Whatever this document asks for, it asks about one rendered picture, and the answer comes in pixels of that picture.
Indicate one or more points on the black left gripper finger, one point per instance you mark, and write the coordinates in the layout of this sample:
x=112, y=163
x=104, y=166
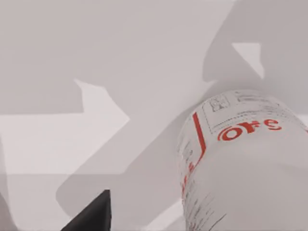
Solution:
x=96, y=214

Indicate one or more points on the white bottle with red print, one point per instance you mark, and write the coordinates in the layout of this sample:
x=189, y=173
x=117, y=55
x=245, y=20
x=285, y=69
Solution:
x=243, y=168

